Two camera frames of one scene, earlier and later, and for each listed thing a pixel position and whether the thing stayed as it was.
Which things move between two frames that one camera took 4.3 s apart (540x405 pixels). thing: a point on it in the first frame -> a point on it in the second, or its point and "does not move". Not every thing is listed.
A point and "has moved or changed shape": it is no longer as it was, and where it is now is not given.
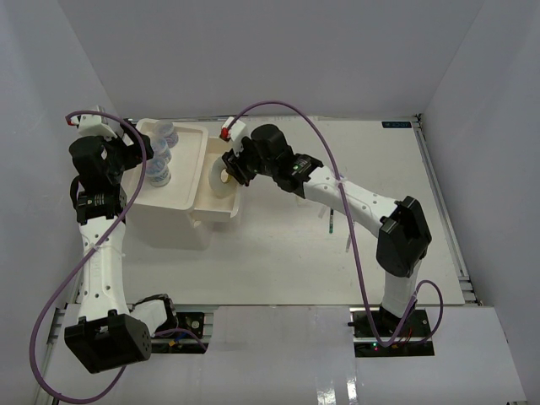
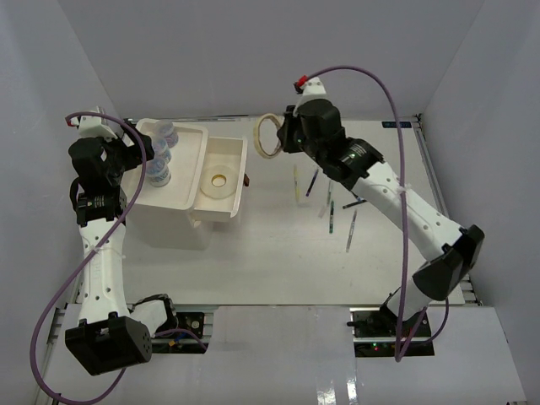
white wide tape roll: [219, 181] has moved or changed shape
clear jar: [157, 171] does not move
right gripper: [234, 162] -> [284, 134]
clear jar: [164, 129] does not move
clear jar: [159, 148] does not move
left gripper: [133, 152] does not move
